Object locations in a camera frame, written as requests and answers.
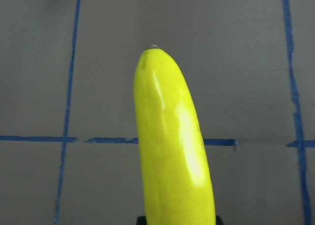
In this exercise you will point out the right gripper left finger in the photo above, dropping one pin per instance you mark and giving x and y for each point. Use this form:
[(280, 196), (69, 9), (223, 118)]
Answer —
[(141, 220)]

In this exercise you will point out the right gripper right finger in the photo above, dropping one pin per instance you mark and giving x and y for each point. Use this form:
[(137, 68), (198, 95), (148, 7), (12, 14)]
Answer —
[(219, 221)]

